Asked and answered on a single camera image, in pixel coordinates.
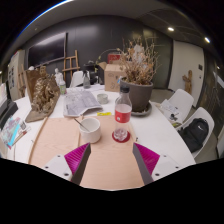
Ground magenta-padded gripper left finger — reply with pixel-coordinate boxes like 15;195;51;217
41;142;92;185

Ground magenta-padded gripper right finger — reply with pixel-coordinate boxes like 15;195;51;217
132;142;183;186

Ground clear red-labelled drink bottle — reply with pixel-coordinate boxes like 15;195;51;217
112;84;133;143

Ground light wooden board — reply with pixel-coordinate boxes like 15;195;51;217
27;115;84;168
78;114;146;190

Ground white ceramic mug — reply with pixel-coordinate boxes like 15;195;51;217
78;116;102;144

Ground metal spoon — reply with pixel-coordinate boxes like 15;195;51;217
73;117;91;133

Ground flat round red coaster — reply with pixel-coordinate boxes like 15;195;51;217
111;130;132;144

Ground black backpack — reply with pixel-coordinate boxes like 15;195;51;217
178;117;210;154

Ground yellow tag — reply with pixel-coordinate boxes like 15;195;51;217
96;111;113;117

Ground papers on chair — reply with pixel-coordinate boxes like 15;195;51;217
160;99;180;122

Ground open printed magazine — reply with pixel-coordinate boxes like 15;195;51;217
62;89;104;118

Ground dried plant in dark pot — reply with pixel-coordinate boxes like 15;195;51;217
118;36;161;113

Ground small white bowl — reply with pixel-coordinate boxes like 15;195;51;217
96;93;110;105

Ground white plastic chair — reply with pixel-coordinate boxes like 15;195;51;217
159;88;195;124
69;70;84;88
178;106;215;158

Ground colourful book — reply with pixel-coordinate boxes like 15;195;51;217
0;114;23;149

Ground brown sculpture on base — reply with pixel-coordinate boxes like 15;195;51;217
24;65;62;124

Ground green-labelled spray bottle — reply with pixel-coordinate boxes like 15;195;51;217
58;78;67;96

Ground grey bottle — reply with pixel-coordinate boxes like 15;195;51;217
82;70;92;90

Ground black flat boxes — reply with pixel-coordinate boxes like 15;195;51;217
0;98;19;129

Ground white plaster bust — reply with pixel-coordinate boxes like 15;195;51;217
54;67;65;86

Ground wooden figure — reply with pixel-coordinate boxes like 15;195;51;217
182;69;194;95

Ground brown cardboard box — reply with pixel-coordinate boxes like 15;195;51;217
98;61;128;93

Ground wooden easel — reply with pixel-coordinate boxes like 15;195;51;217
62;49;81;83

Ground red box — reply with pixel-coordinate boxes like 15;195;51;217
107;53;122;64

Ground round ceiling spotlights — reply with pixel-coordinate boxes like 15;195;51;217
167;26;212;44

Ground long ceiling light strip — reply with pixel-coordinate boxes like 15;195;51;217
19;0;74;34

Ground black wall screen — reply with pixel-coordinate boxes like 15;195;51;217
27;31;68;68

